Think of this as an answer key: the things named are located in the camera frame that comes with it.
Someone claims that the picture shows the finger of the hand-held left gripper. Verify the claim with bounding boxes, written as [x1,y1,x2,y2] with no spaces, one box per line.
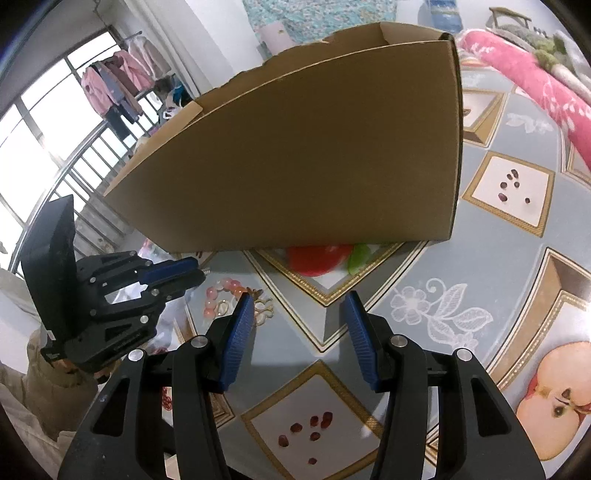
[92,278,200,325]
[76,253,206,284]

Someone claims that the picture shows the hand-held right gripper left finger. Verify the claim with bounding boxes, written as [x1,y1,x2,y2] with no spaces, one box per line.
[56,292,256,480]

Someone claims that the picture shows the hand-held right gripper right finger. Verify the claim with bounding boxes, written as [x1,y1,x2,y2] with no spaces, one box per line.
[341,290,548,480]

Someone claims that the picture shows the pink orange bead bracelet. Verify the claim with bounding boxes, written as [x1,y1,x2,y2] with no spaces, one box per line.
[202,276,251,320]

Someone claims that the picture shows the gold curly pendant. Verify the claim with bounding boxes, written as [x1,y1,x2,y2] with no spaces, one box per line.
[249,295,274,326]

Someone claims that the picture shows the brown cardboard box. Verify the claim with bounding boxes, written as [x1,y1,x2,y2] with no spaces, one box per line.
[102,22,464,254]

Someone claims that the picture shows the metal balcony railing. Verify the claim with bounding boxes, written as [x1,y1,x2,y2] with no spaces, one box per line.
[46,88,167,259]

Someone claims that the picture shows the fruit print tablecloth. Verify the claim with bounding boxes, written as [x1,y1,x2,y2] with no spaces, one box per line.
[139,60,591,480]

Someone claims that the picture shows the clothes on drying rack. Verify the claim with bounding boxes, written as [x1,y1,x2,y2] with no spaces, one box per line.
[81,34,172,139]

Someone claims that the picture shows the pink board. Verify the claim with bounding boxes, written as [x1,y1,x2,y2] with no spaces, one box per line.
[257,23,296,56]

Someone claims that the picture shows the pink floral blanket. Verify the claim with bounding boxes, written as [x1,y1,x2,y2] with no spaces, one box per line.
[462,28,591,169]

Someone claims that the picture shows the blue water dispenser bottle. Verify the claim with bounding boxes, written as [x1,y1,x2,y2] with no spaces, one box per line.
[425,0,458,21]

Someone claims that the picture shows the green plush toy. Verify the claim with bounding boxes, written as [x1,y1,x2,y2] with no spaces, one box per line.
[531,34,578,70]

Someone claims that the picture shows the wooden chair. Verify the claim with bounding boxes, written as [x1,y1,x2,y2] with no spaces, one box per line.
[489,7,532,28]

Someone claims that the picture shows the teal patterned wall hanging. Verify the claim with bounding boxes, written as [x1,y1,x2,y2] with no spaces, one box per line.
[242,0,398,42]

